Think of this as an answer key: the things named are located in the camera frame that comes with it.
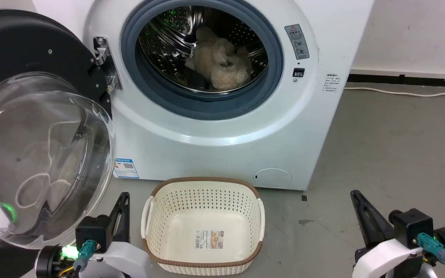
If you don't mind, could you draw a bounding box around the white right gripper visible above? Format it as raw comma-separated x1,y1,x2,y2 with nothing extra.
350,190,426,278

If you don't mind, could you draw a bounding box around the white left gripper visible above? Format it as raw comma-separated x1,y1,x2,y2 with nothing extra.
85,192,152,278

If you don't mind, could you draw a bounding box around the washer door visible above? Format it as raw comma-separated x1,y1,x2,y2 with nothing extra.
0,10,115,278

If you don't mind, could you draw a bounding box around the white front-load washing machine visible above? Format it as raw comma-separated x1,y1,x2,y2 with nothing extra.
33,0,374,191

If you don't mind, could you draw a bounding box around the chrome door hinge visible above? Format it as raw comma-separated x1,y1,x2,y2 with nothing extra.
93,36,123,93

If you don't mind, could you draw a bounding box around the blue energy label sticker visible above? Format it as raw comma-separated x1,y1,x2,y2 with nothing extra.
113,158,140,179

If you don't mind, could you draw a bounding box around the cream perforated laundry basket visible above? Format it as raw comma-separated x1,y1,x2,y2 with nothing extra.
141,177,265,276

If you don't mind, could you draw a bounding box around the paper label in basket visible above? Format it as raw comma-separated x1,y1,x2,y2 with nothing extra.
195,229,224,250

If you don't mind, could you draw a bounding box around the round white filter cover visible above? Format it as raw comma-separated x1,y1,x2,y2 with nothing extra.
253,168,293,190

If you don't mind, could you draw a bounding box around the small printed text sticker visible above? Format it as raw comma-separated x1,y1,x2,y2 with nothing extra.
321,73,341,94

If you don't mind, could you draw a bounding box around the black baseboard strip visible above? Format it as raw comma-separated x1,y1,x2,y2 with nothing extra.
346,73,445,89

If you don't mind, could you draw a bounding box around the stainless steel drum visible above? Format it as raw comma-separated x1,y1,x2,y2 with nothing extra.
138,5,269,94

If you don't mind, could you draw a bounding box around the cream plush toy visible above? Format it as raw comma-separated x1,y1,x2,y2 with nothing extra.
185,26,253,90

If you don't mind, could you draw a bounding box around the grey warning sticker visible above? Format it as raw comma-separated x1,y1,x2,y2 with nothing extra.
284,24,310,60

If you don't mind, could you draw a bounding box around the left arm cable, teal connector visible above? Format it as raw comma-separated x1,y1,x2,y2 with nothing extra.
58,239,99,278

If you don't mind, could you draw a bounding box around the arm cable, teal connector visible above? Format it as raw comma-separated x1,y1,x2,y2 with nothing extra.
417,232,445,278
58,239,99,278

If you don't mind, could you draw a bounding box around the right arm cable, teal connector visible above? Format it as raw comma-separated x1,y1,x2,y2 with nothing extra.
417,232,445,278

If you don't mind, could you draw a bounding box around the white cable on floor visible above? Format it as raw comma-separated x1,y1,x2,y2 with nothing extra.
343,86,445,97

